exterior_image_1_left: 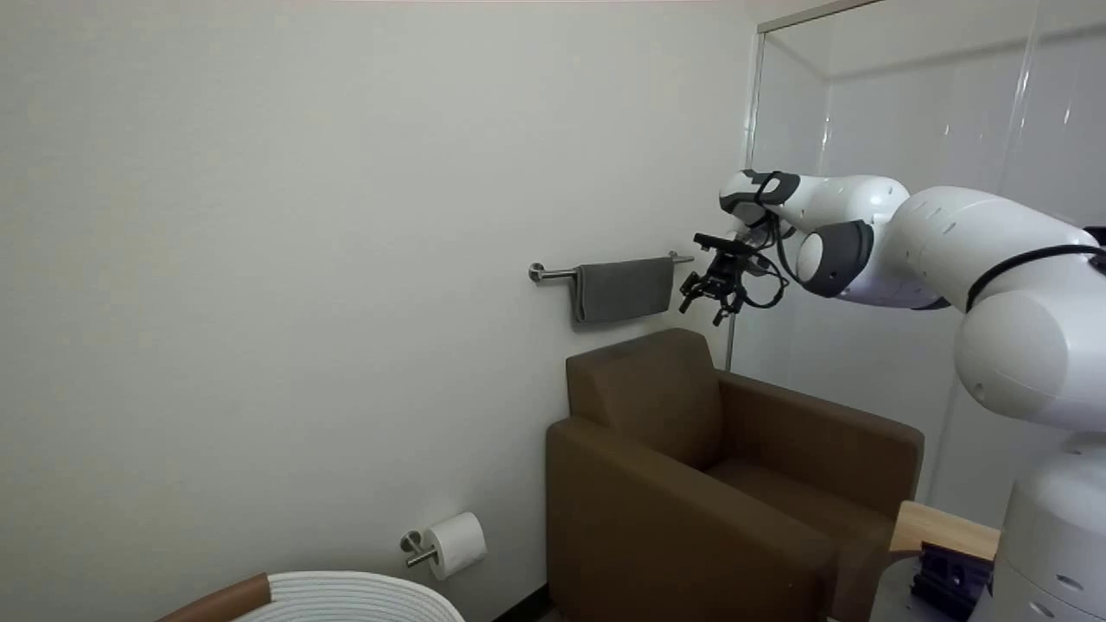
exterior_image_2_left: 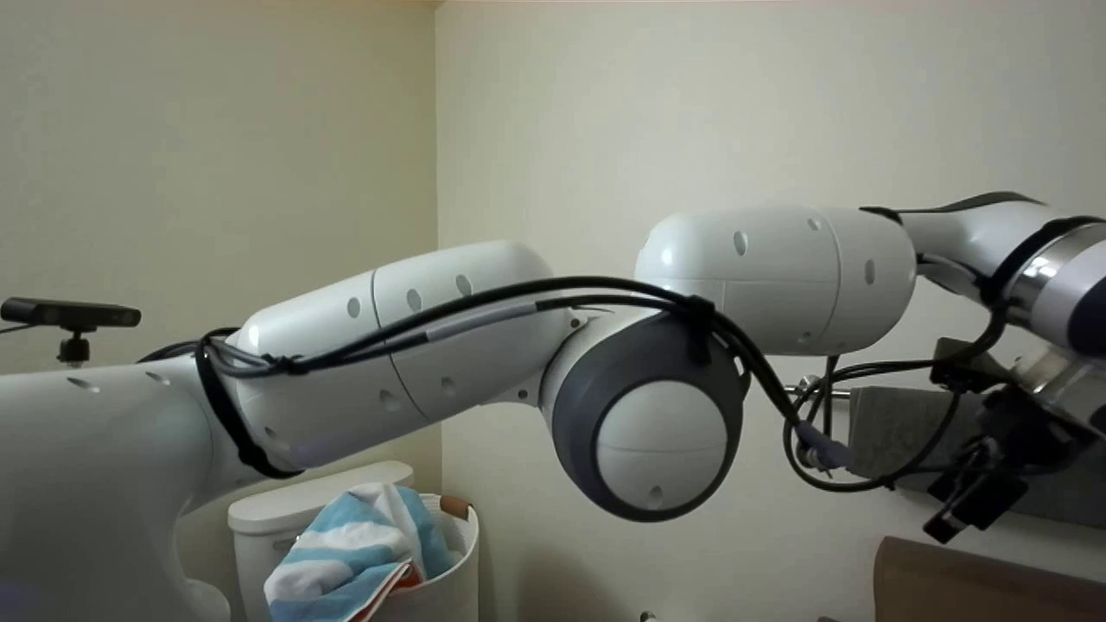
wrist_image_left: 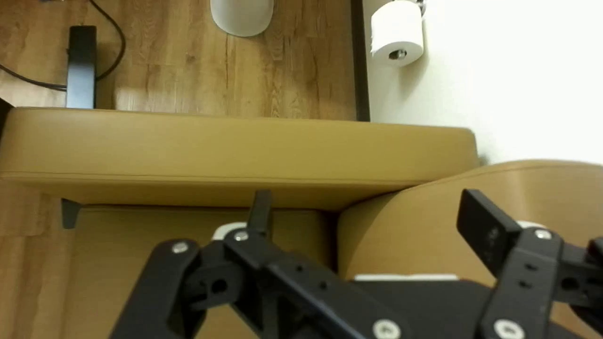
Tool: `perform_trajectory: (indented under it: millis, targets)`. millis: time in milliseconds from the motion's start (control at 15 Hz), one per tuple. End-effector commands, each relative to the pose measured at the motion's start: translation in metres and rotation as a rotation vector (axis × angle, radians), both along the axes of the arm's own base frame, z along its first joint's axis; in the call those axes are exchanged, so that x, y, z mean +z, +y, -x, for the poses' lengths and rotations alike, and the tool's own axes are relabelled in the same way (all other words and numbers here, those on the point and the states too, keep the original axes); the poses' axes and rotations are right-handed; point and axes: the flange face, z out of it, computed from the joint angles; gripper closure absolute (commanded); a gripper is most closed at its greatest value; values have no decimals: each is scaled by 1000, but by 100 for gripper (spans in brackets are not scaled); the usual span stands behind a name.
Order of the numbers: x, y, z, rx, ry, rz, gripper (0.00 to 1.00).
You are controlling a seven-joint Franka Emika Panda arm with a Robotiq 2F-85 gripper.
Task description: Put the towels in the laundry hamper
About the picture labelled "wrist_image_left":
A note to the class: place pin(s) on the white toilet paper roll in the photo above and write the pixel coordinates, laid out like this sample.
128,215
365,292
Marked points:
395,34

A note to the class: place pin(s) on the black metal stand leg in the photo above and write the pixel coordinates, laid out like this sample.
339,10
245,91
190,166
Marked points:
81,68

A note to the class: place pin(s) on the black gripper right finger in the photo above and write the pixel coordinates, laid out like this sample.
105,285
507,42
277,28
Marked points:
533,269

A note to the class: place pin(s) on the brown armchair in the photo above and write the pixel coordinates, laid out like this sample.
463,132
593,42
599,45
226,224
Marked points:
250,151

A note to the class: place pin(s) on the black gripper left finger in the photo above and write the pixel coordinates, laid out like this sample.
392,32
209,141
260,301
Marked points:
282,283

